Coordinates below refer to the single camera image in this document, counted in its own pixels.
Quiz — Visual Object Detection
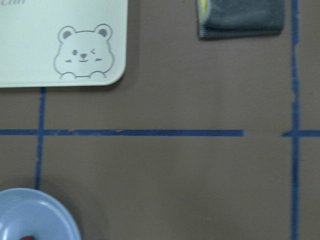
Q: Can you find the blue plate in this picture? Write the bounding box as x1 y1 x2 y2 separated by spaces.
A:
0 188 82 240

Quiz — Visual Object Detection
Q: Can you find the red strawberry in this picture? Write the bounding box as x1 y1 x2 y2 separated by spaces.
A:
19 235 35 240

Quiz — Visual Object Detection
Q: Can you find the grey folded cloth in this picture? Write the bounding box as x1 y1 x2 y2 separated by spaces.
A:
196 0 285 39

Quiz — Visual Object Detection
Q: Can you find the cream bear tray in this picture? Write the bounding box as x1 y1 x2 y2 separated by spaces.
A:
0 0 128 88

